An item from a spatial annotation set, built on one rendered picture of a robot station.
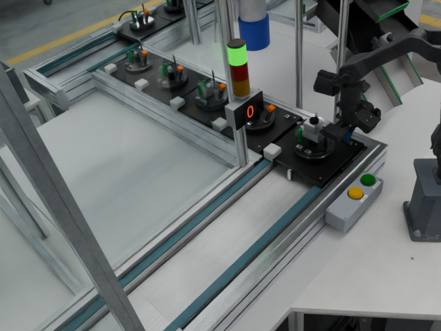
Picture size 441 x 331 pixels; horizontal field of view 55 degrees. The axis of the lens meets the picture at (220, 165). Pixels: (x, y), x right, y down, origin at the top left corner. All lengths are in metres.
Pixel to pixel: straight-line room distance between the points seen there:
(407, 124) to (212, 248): 0.92
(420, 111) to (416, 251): 0.68
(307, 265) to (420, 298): 0.31
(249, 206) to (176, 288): 0.35
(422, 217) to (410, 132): 0.49
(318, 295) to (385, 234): 0.29
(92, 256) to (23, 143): 0.22
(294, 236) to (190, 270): 0.31
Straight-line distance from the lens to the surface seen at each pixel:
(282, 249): 1.21
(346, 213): 1.30
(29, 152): 0.51
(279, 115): 1.63
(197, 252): 1.29
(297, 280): 1.28
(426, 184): 1.28
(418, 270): 1.34
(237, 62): 1.17
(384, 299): 1.27
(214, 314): 1.13
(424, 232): 1.38
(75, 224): 0.60
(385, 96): 1.63
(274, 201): 1.38
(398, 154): 1.65
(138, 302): 1.24
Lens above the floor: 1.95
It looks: 43 degrees down
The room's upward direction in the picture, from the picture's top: 10 degrees counter-clockwise
